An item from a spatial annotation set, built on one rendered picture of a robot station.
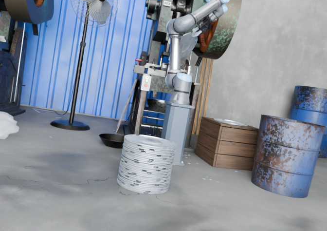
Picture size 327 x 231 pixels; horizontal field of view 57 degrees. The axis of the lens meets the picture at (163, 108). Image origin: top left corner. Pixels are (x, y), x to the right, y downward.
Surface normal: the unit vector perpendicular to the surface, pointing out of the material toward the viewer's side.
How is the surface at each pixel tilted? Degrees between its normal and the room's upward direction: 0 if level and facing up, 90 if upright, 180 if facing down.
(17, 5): 140
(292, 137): 92
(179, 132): 90
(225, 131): 90
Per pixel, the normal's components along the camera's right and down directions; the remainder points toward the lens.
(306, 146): 0.21, 0.14
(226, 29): 0.07, 0.52
